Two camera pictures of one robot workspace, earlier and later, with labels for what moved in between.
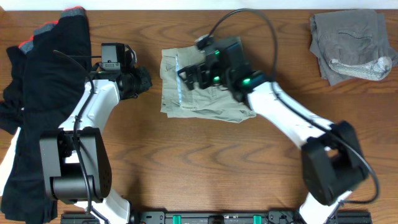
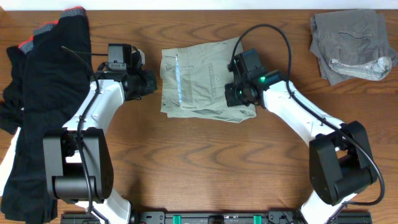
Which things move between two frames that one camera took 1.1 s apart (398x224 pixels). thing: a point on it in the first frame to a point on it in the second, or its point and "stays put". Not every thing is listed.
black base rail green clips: (214, 217) stays put
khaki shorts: (216, 103) stays put
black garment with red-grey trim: (43, 78) stays put
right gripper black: (199, 70) to (232, 99)
